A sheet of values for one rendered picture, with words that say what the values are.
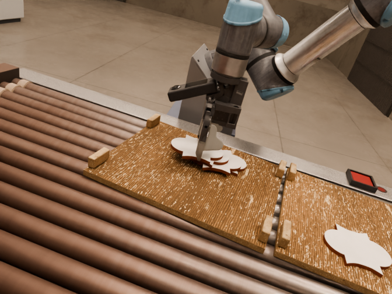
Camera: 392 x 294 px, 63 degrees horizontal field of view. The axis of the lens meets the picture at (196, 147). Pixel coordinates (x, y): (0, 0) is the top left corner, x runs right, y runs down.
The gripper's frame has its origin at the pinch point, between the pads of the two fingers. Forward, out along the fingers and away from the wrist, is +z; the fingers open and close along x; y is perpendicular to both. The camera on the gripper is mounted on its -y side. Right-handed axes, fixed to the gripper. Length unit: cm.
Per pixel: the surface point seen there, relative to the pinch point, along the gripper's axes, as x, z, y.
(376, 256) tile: -23.5, 2.7, 38.7
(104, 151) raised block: -9.8, 1.1, -20.7
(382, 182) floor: 197, 96, 198
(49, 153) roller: -8.7, 5.5, -33.4
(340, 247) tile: -23.0, 2.7, 31.2
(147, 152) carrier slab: -1.7, 3.8, -11.9
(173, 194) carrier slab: -16.4, 3.8, -3.6
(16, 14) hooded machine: 465, 84, -303
